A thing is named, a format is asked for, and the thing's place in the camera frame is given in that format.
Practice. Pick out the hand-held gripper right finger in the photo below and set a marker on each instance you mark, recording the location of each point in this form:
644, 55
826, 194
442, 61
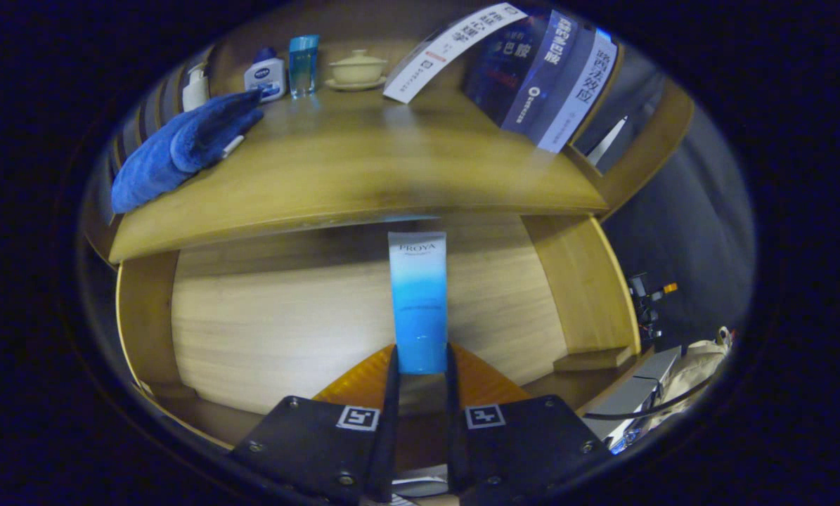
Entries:
455, 436

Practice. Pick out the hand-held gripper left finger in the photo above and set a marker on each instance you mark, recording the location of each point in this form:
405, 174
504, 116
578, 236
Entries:
390, 422

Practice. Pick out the blue cosmetic tube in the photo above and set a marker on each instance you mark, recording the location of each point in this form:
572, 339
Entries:
420, 316

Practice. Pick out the wooden drawer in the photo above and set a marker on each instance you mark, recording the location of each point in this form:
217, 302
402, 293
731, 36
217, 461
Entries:
286, 330

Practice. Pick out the wooden countertop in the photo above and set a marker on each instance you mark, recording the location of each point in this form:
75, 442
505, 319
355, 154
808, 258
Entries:
363, 169

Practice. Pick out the wooden cabinet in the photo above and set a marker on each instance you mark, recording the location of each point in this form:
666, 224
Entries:
662, 130

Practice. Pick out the grey box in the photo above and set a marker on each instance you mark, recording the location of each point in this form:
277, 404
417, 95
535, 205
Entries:
630, 393

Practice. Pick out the black rig with orange part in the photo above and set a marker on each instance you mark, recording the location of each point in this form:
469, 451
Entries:
644, 302

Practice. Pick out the beige cloth bag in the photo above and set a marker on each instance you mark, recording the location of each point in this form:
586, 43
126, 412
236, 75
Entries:
694, 365

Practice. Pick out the blue rolled towel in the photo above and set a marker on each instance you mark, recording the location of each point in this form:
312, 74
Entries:
173, 151

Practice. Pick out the beige lidded teacup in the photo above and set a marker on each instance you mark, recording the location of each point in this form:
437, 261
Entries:
356, 69

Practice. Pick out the pale lavender book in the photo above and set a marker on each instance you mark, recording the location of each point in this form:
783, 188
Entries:
581, 98

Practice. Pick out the clear blue bottle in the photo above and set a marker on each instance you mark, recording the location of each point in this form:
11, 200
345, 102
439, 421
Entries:
303, 67

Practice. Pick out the white lotion bottle blue cap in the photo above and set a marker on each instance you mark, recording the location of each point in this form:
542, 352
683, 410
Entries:
266, 76

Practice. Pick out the white pump bottle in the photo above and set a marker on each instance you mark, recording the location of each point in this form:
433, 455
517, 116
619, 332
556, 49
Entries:
195, 91

